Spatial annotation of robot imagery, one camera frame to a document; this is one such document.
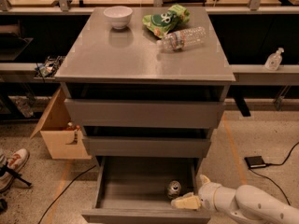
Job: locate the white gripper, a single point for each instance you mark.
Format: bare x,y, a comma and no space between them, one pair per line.
206,196

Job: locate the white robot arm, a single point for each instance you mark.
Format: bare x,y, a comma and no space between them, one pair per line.
245,205

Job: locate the grey bottom drawer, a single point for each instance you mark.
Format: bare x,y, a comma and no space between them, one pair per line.
135,190

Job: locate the grey drawer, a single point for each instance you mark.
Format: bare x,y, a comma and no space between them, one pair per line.
135,190
145,105
146,142

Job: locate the grey drawer cabinet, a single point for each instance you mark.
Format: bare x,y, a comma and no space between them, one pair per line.
104,55

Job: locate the grey middle drawer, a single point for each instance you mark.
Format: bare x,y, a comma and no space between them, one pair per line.
146,142

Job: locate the grey top drawer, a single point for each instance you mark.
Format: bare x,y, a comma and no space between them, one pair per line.
145,105

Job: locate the black foot pedal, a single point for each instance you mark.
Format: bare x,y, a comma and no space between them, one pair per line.
255,162

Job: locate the cardboard box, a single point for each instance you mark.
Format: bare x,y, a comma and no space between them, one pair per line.
62,137

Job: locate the clear plastic water bottle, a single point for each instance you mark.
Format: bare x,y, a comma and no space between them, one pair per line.
181,39

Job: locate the green chip bag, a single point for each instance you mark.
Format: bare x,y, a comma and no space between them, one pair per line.
162,24

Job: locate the white red sneaker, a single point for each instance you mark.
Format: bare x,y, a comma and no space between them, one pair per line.
15,162

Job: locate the white ceramic bowl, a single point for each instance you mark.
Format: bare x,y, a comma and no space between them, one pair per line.
118,16

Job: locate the black tripod leg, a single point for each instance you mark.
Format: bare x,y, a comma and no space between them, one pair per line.
4,169

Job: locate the grey metal shelf rail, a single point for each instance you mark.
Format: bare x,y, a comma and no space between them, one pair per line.
245,74

